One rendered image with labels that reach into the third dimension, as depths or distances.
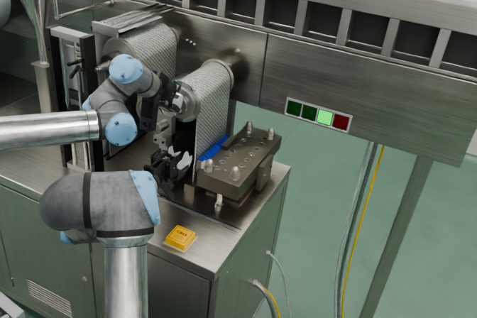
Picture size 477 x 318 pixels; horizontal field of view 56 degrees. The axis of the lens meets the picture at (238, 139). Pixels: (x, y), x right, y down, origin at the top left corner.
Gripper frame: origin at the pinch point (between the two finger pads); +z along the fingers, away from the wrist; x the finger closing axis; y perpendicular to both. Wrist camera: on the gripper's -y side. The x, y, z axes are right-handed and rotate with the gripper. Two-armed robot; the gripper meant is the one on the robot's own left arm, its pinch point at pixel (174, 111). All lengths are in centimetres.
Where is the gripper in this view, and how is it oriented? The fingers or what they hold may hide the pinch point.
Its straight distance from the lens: 147.5
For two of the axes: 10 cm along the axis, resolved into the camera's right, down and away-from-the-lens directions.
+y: 3.5, -9.3, 1.1
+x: -8.9, -3.0, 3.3
